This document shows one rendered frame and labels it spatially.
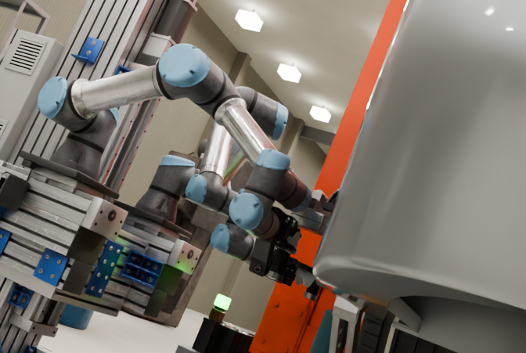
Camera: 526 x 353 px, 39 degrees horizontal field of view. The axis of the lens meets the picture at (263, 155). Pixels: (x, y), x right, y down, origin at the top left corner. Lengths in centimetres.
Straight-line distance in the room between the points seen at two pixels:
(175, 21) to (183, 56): 68
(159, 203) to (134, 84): 70
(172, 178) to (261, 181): 97
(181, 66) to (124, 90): 20
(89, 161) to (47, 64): 53
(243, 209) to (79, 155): 71
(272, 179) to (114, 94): 57
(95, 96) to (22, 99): 57
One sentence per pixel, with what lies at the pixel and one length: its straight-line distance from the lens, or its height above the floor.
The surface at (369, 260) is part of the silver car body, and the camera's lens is 110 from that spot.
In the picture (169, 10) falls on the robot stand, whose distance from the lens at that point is 261.
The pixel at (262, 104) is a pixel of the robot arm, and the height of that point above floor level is 126.
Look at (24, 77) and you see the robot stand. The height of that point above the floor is 107.
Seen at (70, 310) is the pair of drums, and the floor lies 12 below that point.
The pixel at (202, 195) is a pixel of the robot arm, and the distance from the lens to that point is 212.
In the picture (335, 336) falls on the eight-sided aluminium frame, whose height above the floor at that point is 67.
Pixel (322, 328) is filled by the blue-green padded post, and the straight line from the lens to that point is 218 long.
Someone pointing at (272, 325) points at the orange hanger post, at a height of 63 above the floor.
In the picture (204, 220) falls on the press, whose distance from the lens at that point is 983.
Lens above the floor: 66
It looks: 11 degrees up
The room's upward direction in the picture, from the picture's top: 23 degrees clockwise
